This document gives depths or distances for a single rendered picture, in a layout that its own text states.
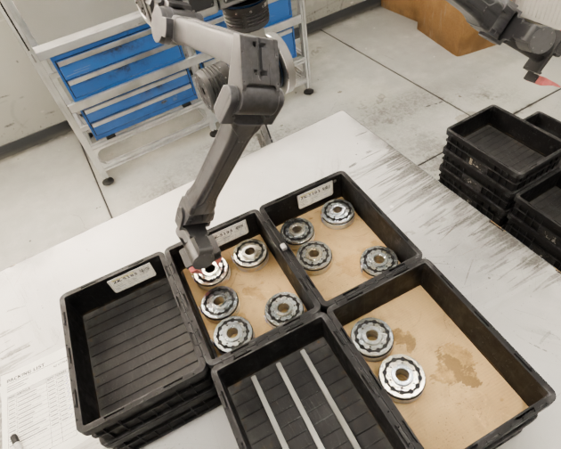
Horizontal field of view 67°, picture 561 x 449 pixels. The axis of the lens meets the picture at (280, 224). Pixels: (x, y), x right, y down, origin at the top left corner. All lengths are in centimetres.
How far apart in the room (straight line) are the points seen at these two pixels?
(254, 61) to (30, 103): 313
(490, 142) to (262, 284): 139
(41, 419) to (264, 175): 109
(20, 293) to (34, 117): 229
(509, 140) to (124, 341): 183
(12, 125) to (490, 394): 355
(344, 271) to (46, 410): 92
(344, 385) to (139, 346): 55
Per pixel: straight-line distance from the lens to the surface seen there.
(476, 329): 109
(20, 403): 150
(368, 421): 104
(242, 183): 170
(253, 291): 120
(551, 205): 215
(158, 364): 118
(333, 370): 108
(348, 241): 127
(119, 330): 128
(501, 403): 110
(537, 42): 116
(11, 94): 375
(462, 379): 110
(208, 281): 122
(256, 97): 75
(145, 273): 128
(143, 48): 283
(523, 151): 220
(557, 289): 146
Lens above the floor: 183
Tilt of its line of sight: 48 degrees down
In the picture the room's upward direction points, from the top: 12 degrees counter-clockwise
